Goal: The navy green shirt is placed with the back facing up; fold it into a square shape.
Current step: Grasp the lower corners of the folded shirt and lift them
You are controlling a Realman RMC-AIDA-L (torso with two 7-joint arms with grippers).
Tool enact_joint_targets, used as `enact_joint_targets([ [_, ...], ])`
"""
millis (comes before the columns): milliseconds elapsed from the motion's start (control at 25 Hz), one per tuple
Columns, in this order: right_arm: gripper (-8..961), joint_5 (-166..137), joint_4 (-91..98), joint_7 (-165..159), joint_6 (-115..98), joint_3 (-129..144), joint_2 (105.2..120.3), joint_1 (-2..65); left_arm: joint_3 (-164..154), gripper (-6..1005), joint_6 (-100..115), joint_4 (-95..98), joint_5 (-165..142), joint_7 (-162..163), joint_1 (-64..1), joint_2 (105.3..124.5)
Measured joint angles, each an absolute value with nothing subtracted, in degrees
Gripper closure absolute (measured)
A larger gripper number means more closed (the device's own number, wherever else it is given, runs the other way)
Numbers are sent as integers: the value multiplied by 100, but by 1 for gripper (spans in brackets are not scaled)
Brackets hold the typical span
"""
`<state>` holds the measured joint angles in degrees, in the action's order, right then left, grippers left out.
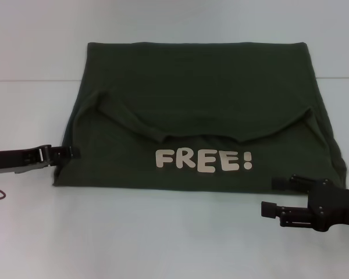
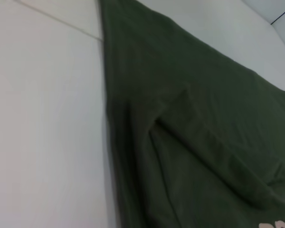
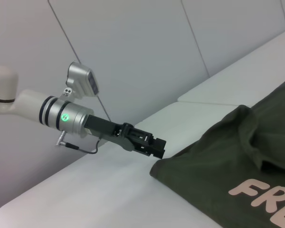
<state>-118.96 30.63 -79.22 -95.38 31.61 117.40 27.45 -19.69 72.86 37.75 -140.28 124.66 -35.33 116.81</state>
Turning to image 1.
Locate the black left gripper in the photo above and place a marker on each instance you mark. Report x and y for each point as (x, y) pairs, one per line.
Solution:
(17, 160)

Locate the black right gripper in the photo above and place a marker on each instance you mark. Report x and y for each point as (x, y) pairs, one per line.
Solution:
(337, 206)

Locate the dark green t-shirt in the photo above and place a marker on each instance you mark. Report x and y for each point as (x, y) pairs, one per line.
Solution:
(197, 101)

